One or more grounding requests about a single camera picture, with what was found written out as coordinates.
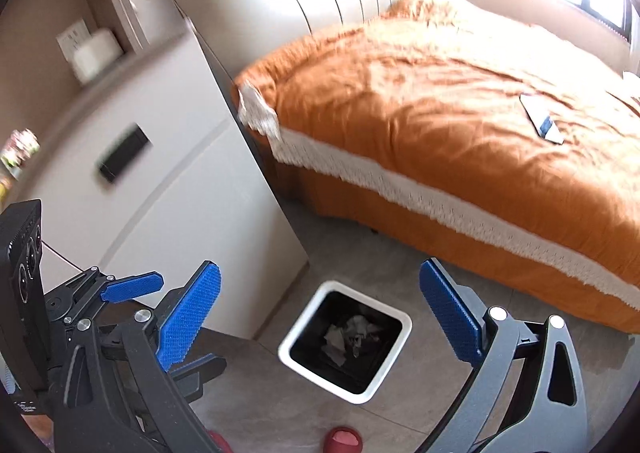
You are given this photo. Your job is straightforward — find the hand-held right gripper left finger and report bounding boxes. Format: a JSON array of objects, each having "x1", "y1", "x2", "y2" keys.
[{"x1": 50, "y1": 260, "x2": 223, "y2": 453}]

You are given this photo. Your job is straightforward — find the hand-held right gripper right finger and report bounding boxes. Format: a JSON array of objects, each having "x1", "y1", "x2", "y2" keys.
[{"x1": 419, "y1": 258, "x2": 590, "y2": 453}]

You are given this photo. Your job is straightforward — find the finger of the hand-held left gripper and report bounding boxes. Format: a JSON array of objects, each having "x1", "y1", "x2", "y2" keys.
[
  {"x1": 97, "y1": 270, "x2": 165, "y2": 306},
  {"x1": 102, "y1": 323, "x2": 228, "y2": 401}
]

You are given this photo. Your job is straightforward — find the white square trash bin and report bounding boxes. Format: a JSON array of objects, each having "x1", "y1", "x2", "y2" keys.
[{"x1": 278, "y1": 281, "x2": 413, "y2": 404}]

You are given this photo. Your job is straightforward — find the white nightstand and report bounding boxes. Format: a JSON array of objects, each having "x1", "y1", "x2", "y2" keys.
[{"x1": 10, "y1": 30, "x2": 311, "y2": 341}]

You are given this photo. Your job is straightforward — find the crumpled grey paper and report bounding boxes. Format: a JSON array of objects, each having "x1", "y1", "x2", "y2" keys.
[{"x1": 322, "y1": 314, "x2": 383, "y2": 369}]

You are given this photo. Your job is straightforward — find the bed with orange cover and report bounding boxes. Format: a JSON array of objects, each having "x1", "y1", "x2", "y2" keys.
[{"x1": 232, "y1": 0, "x2": 640, "y2": 334}]

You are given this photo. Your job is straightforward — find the smartphone with blue patch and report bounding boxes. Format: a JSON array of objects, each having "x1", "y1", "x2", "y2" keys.
[{"x1": 519, "y1": 94, "x2": 565, "y2": 144}]

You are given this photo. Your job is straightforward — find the white protruding socket box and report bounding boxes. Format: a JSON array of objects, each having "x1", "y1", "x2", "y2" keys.
[{"x1": 72, "y1": 29, "x2": 124, "y2": 84}]

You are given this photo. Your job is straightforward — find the thin black cable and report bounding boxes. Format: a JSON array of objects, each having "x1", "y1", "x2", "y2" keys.
[{"x1": 40, "y1": 240, "x2": 83, "y2": 274}]

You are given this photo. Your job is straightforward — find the white wall socket plate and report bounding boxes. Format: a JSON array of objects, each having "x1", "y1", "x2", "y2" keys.
[{"x1": 56, "y1": 19, "x2": 91, "y2": 64}]

